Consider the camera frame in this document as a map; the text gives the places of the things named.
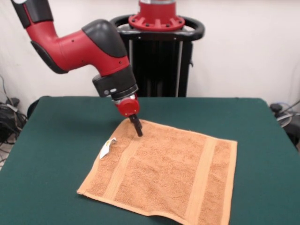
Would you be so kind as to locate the tan terry towel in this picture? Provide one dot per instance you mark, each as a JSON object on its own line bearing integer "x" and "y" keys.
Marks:
{"x": 168, "y": 168}

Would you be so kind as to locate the dark green table cloth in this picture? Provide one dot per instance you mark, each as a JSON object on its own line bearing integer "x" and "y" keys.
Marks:
{"x": 58, "y": 140}

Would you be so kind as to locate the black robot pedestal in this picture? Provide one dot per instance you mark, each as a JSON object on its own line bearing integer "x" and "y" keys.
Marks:
{"x": 164, "y": 58}

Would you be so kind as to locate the grey wheeled stand base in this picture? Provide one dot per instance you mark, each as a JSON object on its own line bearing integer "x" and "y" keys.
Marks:
{"x": 284, "y": 122}

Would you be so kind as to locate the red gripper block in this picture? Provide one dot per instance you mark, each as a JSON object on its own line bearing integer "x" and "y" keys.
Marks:
{"x": 129, "y": 107}

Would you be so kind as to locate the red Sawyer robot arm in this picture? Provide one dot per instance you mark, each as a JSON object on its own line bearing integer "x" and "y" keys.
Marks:
{"x": 82, "y": 49}

